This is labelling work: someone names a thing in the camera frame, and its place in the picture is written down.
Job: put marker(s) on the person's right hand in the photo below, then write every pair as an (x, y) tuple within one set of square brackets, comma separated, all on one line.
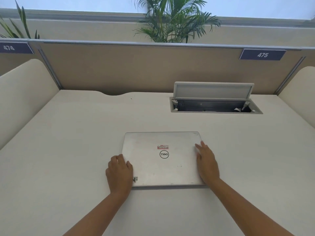
[(208, 167)]

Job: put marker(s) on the person's left hand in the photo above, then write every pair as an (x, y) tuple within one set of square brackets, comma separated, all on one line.
[(119, 175)]

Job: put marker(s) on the person's right fingers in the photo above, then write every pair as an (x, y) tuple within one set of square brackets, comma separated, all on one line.
[(203, 148)]

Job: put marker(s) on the person's left thumb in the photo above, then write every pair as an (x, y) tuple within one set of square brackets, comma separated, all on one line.
[(129, 167)]

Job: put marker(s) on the silver laptop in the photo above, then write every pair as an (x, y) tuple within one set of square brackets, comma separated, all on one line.
[(160, 169)]

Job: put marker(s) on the person's right forearm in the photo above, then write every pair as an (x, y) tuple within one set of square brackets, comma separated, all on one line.
[(243, 208)]

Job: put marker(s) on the person's left forearm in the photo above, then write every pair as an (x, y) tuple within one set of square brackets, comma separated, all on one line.
[(98, 216)]

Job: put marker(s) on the tan desk partition panel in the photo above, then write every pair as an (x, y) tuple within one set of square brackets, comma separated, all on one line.
[(147, 68)]

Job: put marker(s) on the cream side divider panel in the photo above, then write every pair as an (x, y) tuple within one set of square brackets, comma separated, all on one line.
[(299, 95), (22, 100)]

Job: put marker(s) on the blue number sign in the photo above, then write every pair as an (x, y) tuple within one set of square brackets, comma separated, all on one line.
[(262, 55), (14, 48)]

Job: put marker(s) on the green palm plant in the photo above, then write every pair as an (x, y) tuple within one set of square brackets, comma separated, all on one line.
[(174, 19)]

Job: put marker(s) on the green long-leaf plant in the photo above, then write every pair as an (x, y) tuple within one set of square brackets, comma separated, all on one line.
[(18, 24)]

